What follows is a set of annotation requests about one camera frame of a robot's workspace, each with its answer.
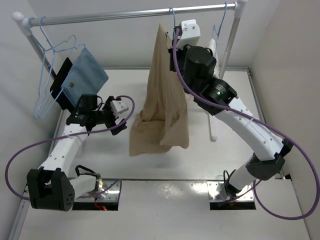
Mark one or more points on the white knitted cloth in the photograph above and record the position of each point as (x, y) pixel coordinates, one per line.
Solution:
(201, 69)

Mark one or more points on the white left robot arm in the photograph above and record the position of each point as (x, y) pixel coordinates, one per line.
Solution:
(49, 186)

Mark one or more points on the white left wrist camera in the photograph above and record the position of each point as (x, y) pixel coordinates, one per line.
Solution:
(118, 107)

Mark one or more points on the metal base plate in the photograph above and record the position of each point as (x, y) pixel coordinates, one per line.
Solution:
(216, 195)
(108, 191)

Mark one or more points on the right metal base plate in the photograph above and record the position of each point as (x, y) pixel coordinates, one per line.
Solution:
(216, 195)

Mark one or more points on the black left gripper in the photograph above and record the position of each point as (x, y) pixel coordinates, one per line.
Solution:
(107, 106)

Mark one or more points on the empty blue hanger outer left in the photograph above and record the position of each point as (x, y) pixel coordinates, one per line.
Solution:
(40, 95)

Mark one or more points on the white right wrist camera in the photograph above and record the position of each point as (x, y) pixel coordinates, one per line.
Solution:
(189, 33)

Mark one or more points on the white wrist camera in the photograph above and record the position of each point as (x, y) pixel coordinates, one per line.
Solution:
(189, 33)
(118, 107)

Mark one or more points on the light blue denim garment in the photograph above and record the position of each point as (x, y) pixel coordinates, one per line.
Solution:
(86, 77)

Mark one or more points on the metal clothes rack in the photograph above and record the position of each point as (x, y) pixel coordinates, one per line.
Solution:
(25, 25)

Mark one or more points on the light blue wire hanger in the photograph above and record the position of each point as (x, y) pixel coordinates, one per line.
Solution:
(172, 12)

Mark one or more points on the beige t shirt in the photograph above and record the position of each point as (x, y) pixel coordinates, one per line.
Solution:
(163, 121)

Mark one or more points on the blue hanger holding denim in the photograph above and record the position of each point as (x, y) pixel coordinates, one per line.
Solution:
(50, 100)

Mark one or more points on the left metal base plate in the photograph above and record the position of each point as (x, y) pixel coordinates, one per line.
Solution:
(108, 191)

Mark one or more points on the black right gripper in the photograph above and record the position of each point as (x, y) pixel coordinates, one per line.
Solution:
(172, 65)

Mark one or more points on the black garment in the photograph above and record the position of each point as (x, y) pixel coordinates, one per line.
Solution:
(56, 88)

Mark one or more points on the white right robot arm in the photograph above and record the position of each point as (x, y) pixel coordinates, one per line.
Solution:
(269, 149)

